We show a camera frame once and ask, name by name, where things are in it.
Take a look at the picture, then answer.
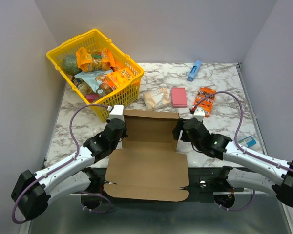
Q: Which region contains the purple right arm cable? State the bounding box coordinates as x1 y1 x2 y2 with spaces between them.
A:
192 91 293 177

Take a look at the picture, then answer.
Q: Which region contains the orange cracker box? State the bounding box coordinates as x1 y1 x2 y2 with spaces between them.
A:
105 68 134 90

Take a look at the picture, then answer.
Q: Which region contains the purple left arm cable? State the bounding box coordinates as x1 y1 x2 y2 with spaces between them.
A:
11 104 113 224

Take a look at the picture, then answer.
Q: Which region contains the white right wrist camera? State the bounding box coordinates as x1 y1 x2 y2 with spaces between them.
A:
190 107 205 122

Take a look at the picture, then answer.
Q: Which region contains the beige tissue pack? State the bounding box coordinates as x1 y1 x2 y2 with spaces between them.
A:
143 88 171 111

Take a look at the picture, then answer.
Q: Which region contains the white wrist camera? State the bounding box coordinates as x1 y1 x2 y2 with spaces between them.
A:
190 107 205 122
107 105 125 122

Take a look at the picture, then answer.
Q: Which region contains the brown cardboard box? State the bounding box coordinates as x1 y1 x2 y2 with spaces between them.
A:
103 110 189 202

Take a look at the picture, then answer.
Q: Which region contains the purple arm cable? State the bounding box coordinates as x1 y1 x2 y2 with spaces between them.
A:
11 104 113 224
192 91 293 177

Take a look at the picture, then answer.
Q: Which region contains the blue narrow box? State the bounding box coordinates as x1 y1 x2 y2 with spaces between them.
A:
187 60 202 81

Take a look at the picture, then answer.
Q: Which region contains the blue white toothpaste box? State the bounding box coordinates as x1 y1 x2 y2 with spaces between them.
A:
238 136 257 148

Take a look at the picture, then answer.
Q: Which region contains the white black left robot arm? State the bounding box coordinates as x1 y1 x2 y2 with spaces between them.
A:
11 117 126 224

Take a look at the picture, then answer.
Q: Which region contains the green round vegetable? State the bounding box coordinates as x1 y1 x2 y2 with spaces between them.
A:
62 54 82 76

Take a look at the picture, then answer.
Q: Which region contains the pink small box in basket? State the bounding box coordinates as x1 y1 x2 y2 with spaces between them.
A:
85 94 99 103

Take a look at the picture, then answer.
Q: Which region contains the pink flat box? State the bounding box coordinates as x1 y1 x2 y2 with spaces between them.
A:
171 87 187 108

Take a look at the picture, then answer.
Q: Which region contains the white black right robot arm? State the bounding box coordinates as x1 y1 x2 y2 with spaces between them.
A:
172 118 293 208

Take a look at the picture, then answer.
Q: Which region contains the orange snack bag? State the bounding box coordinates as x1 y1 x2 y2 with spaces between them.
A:
76 47 115 72

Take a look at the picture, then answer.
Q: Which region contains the orange printed box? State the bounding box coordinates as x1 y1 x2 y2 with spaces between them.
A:
194 86 216 117

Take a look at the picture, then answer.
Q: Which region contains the light blue bread bag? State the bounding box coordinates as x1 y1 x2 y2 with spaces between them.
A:
75 69 113 96

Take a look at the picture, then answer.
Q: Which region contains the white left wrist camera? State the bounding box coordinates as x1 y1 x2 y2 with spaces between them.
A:
107 105 125 122

